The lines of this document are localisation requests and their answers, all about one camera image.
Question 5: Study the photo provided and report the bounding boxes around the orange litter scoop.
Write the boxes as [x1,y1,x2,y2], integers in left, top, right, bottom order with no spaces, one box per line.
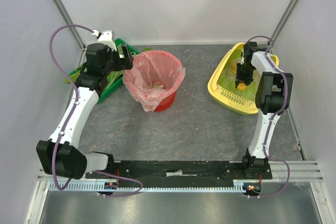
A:
[230,62,247,91]

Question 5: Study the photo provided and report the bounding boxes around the red mesh waste basket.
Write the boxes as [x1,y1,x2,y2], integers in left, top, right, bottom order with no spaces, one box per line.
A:
[123,50,183,113]

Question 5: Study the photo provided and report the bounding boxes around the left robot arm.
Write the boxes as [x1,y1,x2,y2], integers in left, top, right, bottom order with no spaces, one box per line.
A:
[36,42,134,179]

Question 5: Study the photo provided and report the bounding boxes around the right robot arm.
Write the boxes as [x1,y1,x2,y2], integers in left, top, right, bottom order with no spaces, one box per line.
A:
[235,40,293,179]

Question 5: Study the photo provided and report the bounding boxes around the cat litter granules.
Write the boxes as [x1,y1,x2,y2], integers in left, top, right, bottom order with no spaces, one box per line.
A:
[222,57,261,88]

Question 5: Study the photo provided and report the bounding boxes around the yellow green litter box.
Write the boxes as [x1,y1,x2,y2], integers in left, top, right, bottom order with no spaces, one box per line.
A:
[207,42,279,114]

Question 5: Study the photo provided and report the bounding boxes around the green long beans bundle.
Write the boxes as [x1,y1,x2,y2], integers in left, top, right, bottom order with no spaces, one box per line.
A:
[105,43,128,90]

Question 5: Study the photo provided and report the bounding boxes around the green plastic tray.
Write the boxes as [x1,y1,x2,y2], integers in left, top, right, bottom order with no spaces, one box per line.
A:
[68,37,141,104]

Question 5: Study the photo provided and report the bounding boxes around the green leafy vegetable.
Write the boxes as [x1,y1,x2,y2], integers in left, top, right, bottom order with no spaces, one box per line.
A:
[64,67,81,84]

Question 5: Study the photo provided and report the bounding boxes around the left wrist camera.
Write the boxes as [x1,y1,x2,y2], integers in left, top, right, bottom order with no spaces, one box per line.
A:
[91,30,117,51]

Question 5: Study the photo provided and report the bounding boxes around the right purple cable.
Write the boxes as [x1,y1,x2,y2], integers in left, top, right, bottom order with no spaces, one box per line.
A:
[241,35,291,199]

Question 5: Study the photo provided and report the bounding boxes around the purple cable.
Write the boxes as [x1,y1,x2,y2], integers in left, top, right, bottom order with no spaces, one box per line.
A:
[49,24,144,198]
[241,35,291,199]

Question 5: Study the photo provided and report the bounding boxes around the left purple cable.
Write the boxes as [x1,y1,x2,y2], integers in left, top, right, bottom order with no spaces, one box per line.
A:
[49,24,144,198]

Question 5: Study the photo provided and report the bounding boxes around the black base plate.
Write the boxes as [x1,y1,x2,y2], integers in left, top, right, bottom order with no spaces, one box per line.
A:
[103,161,272,187]

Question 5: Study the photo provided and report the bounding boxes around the slotted cable duct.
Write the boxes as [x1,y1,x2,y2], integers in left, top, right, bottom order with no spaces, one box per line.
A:
[49,179,266,193]

